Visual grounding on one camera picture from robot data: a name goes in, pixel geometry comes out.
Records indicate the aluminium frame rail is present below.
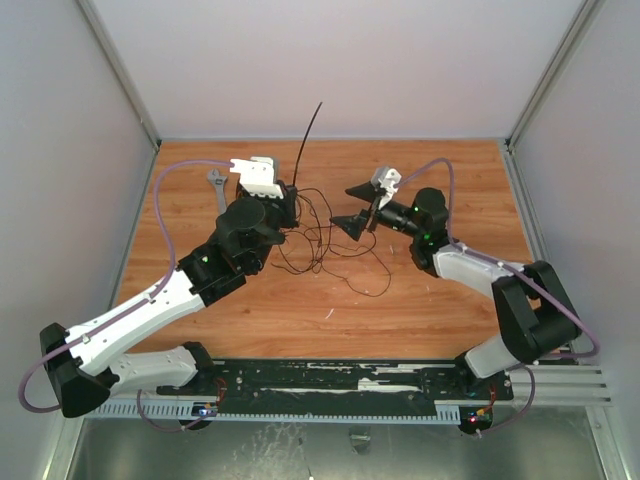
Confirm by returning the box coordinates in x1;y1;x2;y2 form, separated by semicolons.
499;0;614;406

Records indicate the grey slotted cable duct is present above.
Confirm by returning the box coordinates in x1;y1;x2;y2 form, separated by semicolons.
92;398;461;425

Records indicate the black and yellow wire bundle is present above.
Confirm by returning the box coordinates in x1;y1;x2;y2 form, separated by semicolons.
272;187;394;297

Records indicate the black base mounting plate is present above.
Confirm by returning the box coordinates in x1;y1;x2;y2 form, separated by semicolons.
156;359;514;417

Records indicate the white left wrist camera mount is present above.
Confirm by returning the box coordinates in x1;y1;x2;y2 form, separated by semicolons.
230;156;284;199

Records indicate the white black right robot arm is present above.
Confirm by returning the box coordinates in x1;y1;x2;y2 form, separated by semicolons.
330;183;580;398

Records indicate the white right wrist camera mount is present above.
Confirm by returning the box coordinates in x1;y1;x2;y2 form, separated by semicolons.
370;166;402;210

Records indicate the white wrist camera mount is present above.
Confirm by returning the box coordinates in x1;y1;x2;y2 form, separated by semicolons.
370;166;402;210
230;156;284;199

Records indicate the black zip tie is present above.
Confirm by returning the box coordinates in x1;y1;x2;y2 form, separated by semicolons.
291;101;324;187

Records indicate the silver adjustable wrench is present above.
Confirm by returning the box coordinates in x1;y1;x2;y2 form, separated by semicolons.
207;169;228;215

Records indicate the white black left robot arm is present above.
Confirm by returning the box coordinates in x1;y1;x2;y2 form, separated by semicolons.
39;182;298;418

